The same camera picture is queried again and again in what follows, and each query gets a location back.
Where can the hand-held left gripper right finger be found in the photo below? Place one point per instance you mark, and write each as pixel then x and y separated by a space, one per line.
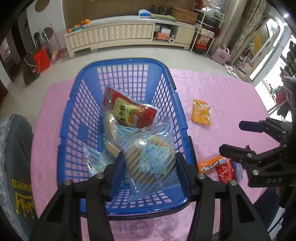
pixel 187 176

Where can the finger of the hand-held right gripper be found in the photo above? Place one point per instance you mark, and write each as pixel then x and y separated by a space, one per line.
pixel 254 126
pixel 235 153

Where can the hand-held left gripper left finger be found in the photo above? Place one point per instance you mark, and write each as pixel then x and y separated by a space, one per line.
pixel 111 176

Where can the white blue snack packet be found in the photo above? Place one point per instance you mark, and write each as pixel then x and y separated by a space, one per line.
pixel 239 171

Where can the small red snack packet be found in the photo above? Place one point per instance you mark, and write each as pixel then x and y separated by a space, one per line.
pixel 225 171

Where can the blue striped clear snack bag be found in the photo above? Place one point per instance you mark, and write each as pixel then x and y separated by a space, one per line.
pixel 97 160
pixel 148 160

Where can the orange white snack packet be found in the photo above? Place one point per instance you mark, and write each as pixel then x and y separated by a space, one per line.
pixel 210 165

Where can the red snack packet yellow label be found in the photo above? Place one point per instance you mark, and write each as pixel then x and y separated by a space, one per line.
pixel 129 111

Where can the blue plastic basket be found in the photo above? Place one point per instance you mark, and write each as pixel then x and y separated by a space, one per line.
pixel 76 111

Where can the pink quilted table cover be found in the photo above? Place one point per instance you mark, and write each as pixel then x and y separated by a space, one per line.
pixel 219 92

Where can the white slipper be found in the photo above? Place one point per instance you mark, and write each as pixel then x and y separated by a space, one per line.
pixel 233 73
pixel 227 67

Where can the pink bag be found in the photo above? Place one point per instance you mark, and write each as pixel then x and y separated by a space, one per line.
pixel 220 55

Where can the patterned beige curtain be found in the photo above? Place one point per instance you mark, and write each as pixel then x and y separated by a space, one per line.
pixel 245 27

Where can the orange snack bag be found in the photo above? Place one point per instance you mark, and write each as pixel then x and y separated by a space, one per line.
pixel 203 40

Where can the arched floor mirror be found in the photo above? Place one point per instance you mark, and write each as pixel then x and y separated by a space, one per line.
pixel 278 27

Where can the white metal rack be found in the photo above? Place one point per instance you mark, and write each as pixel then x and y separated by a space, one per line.
pixel 203 20

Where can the paper towel roll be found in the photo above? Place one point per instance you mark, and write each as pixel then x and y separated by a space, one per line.
pixel 171 40

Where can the orange box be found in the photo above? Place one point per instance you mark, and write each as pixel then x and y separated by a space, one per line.
pixel 161 35

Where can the cardboard box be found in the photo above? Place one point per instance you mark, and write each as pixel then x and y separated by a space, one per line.
pixel 183 15

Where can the broom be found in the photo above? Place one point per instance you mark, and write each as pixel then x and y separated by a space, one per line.
pixel 57 55

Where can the dark bag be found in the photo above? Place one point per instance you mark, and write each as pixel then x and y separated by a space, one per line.
pixel 30 71

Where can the red bag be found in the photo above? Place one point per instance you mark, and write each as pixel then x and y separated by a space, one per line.
pixel 41 60

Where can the green folded cloth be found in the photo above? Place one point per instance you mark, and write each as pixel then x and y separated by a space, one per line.
pixel 163 17

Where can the white TV cabinet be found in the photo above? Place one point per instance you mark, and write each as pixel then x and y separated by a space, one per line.
pixel 115 32

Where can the mop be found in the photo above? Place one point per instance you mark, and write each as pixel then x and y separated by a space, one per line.
pixel 46 41

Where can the black router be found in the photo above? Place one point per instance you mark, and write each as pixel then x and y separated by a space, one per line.
pixel 159 9

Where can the blue tray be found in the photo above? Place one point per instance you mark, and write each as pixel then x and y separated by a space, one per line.
pixel 77 28

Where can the blue tissue box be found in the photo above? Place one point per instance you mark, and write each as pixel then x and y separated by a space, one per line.
pixel 144 13

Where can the round brown wall disc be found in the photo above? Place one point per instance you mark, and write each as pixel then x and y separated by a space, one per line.
pixel 48 30
pixel 41 4

